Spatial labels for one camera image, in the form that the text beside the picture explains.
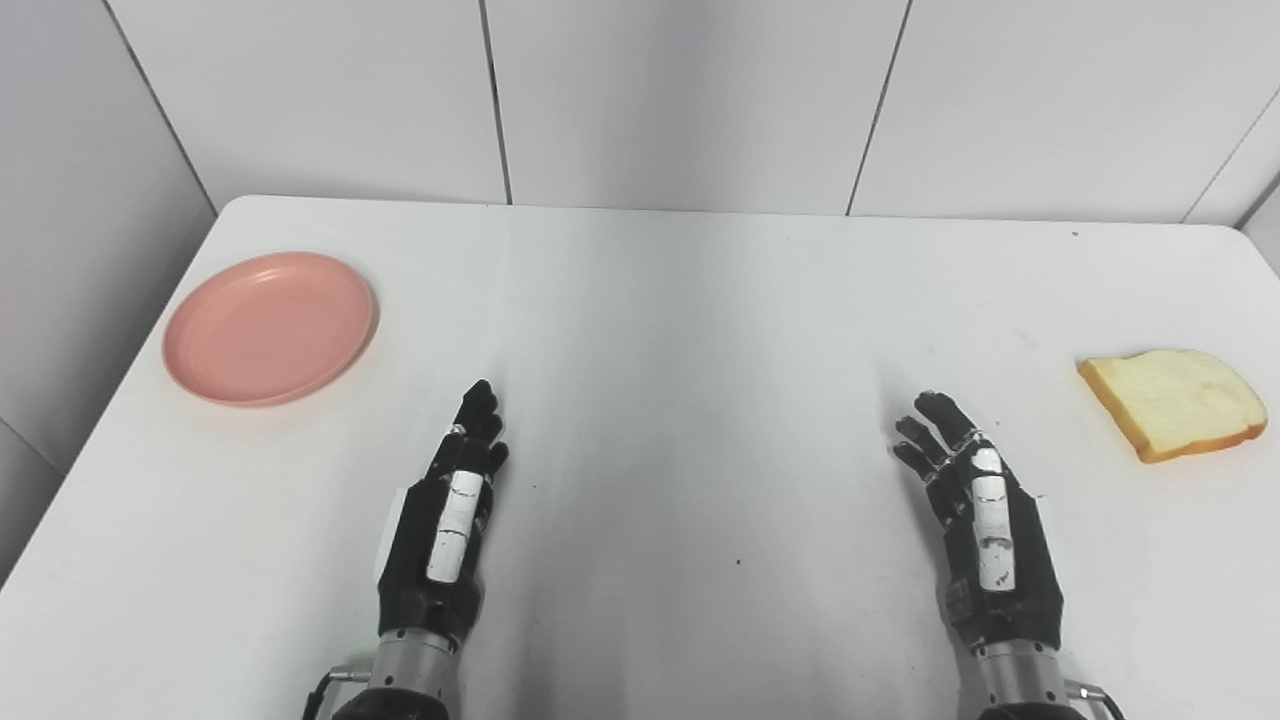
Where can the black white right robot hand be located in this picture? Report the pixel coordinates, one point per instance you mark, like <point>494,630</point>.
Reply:
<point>1030,570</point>

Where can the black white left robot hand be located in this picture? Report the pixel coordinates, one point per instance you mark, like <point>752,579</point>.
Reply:
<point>420,560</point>

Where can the slice of white bread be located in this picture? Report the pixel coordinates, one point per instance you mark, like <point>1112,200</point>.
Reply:
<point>1175,400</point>

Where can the pink plastic plate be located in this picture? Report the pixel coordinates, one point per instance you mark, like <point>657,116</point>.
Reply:
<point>268,328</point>

